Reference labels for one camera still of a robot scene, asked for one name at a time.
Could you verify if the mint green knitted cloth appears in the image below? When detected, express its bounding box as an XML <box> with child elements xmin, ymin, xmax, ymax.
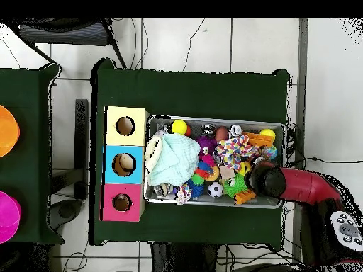
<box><xmin>145</xmin><ymin>132</ymin><xmax>201</xmax><ymax>188</ymax></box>

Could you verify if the cream knitted cloth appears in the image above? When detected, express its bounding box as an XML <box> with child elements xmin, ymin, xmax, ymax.
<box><xmin>144</xmin><ymin>135</ymin><xmax>164</xmax><ymax>174</ymax></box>

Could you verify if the wooden box with three holes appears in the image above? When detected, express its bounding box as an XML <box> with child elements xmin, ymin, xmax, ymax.
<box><xmin>99</xmin><ymin>106</ymin><xmax>150</xmax><ymax>222</ymax></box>

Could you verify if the yellow smooth ball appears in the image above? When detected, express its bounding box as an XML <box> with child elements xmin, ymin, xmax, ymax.
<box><xmin>171</xmin><ymin>119</ymin><xmax>188</xmax><ymax>135</ymax></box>

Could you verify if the purple spiky ball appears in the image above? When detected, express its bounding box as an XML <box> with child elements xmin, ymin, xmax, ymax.
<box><xmin>195</xmin><ymin>135</ymin><xmax>218</xmax><ymax>157</ymax></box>

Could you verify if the brown toy football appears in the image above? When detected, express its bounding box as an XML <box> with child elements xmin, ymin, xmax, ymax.
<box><xmin>214</xmin><ymin>126</ymin><xmax>229</xmax><ymax>142</ymax></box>

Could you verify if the small soccer ball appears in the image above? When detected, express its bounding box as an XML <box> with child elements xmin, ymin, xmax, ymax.
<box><xmin>207</xmin><ymin>181</ymin><xmax>224</xmax><ymax>198</ymax></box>

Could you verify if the polka dot cloth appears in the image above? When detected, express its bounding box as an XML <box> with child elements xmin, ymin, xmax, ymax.
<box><xmin>214</xmin><ymin>134</ymin><xmax>262</xmax><ymax>172</ymax></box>

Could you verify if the dark green table cloth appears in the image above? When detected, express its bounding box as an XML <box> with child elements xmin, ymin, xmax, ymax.
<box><xmin>89</xmin><ymin>57</ymin><xmax>291</xmax><ymax>251</ymax></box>

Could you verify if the short orange plastic block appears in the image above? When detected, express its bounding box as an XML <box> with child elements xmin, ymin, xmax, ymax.
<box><xmin>234</xmin><ymin>188</ymin><xmax>257</xmax><ymax>205</ymax></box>

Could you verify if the long orange plastic block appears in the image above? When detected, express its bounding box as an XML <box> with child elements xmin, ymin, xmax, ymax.
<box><xmin>242</xmin><ymin>131</ymin><xmax>276</xmax><ymax>148</ymax></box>

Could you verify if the dark grey floor object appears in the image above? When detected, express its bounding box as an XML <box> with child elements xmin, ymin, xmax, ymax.
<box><xmin>47</xmin><ymin>198</ymin><xmax>84</xmax><ymax>231</ymax></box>

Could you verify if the side table green cloth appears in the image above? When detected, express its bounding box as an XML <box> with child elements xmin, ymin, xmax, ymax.
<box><xmin>0</xmin><ymin>63</ymin><xmax>65</xmax><ymax>245</ymax></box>

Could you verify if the black striped chair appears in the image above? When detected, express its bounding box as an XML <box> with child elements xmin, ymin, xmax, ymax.
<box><xmin>6</xmin><ymin>18</ymin><xmax>128</xmax><ymax>69</ymax></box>

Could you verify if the orange plastic bowl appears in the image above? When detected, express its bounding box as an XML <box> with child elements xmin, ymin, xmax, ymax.
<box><xmin>0</xmin><ymin>104</ymin><xmax>21</xmax><ymax>159</ymax></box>

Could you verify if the magenta plastic bowl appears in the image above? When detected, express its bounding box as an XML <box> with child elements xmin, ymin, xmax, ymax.
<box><xmin>0</xmin><ymin>191</ymin><xmax>23</xmax><ymax>244</ymax></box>

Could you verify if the colourful knotted rope toy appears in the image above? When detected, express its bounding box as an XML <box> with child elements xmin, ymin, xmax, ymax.
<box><xmin>175</xmin><ymin>183</ymin><xmax>193</xmax><ymax>206</ymax></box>

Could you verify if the silver wire mesh bin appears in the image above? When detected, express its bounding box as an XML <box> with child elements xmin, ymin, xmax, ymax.
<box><xmin>143</xmin><ymin>114</ymin><xmax>286</xmax><ymax>210</ymax></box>

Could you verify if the green stringy puffer ball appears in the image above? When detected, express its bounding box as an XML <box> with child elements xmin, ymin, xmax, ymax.
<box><xmin>223</xmin><ymin>174</ymin><xmax>249</xmax><ymax>198</ymax></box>

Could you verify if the thin black floor cable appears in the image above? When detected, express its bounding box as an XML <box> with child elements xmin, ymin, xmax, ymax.
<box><xmin>181</xmin><ymin>18</ymin><xmax>206</xmax><ymax>72</ymax></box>

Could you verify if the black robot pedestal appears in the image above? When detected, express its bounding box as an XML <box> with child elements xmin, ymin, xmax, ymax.
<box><xmin>150</xmin><ymin>242</ymin><xmax>219</xmax><ymax>272</ymax></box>

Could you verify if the black power cable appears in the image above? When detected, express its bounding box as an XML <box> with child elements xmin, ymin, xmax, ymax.
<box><xmin>286</xmin><ymin>156</ymin><xmax>363</xmax><ymax>174</ymax></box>

